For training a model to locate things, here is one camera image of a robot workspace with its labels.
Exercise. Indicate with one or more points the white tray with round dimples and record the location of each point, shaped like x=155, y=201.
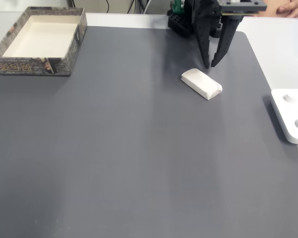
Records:
x=288, y=111

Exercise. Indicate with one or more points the grey table mat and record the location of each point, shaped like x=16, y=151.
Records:
x=114, y=148

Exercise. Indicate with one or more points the patterned cardboard box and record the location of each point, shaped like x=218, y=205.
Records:
x=34, y=65

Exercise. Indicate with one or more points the white block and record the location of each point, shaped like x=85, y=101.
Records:
x=201, y=83

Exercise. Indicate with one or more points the green clamp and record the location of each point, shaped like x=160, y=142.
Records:
x=176, y=6

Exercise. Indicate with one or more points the person's hand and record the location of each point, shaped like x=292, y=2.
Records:
x=291, y=8

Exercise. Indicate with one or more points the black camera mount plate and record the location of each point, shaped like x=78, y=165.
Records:
x=238, y=8

